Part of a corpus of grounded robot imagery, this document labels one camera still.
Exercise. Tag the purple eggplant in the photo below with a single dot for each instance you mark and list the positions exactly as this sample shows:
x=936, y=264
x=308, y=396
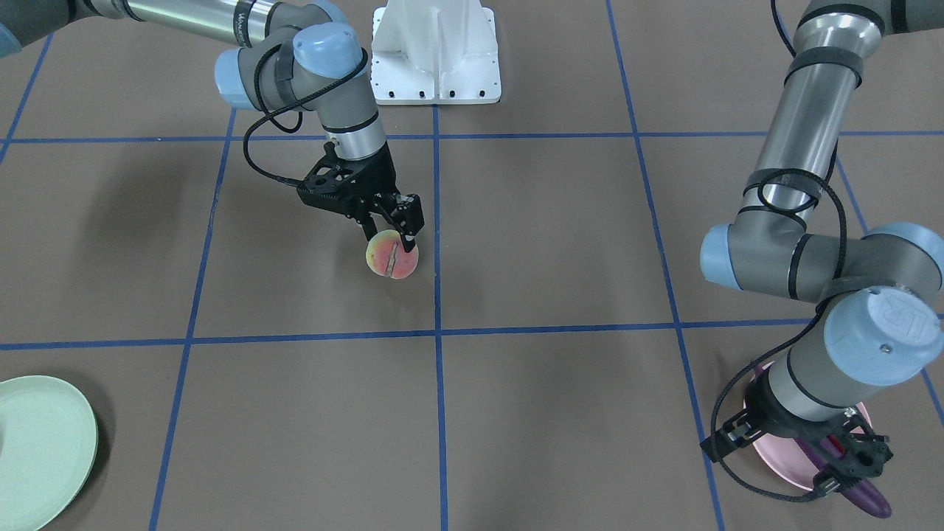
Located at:
x=858, y=491

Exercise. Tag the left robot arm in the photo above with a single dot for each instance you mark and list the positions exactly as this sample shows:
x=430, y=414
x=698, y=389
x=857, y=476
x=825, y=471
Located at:
x=874, y=326

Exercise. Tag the pink plate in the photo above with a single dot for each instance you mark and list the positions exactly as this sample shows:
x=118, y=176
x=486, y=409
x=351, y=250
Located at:
x=785, y=458

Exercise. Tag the peach fruit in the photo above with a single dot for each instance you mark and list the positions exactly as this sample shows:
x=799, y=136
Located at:
x=387, y=256

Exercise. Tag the green plate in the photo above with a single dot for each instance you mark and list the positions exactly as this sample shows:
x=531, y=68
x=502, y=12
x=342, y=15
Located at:
x=49, y=443

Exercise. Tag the white pedestal column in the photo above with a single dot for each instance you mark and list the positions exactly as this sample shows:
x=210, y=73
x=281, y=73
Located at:
x=435, y=53

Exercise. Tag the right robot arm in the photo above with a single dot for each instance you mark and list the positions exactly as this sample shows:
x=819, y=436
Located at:
x=284, y=58

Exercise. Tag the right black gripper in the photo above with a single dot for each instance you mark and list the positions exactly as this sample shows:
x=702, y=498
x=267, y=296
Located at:
x=379, y=177

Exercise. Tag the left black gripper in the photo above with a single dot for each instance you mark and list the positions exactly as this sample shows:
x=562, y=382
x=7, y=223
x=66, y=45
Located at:
x=798, y=417

